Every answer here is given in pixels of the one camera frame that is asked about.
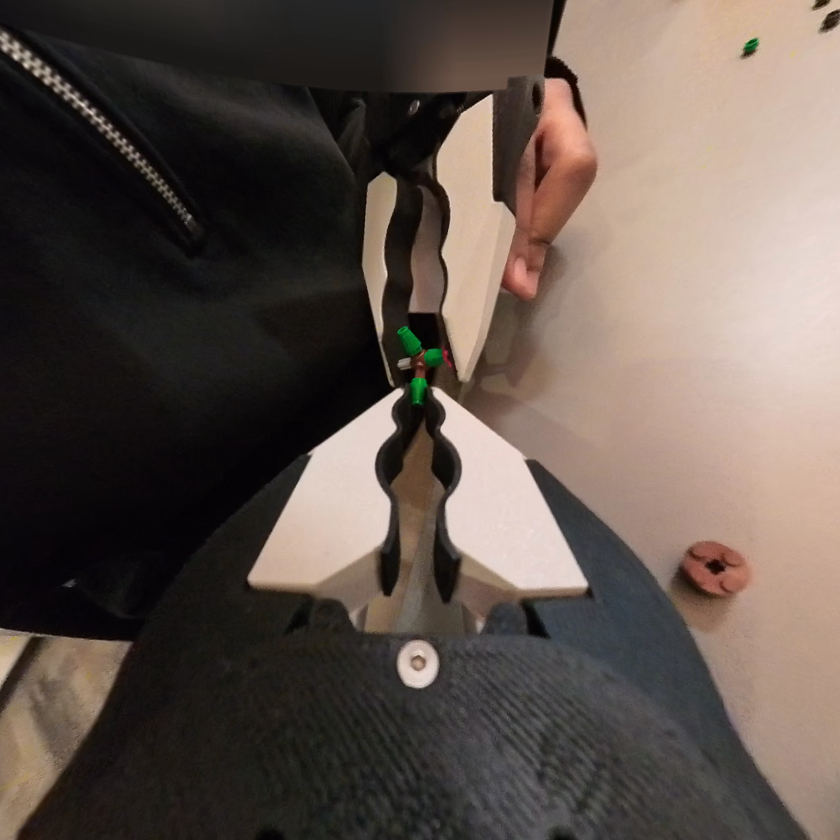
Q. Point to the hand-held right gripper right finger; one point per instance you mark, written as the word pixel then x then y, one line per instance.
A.
pixel 518 525

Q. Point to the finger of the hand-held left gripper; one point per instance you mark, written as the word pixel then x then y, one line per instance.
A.
pixel 476 229
pixel 377 262

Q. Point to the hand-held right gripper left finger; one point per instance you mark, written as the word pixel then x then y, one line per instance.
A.
pixel 321 525

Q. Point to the toy flower stem assembly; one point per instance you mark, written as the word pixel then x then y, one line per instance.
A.
pixel 407 341

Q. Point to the small green cone piece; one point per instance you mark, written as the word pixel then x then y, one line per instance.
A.
pixel 417 394

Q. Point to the person's left hand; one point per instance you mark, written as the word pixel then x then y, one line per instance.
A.
pixel 558 190

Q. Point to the brown round toy brick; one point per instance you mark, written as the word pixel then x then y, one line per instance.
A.
pixel 712 568

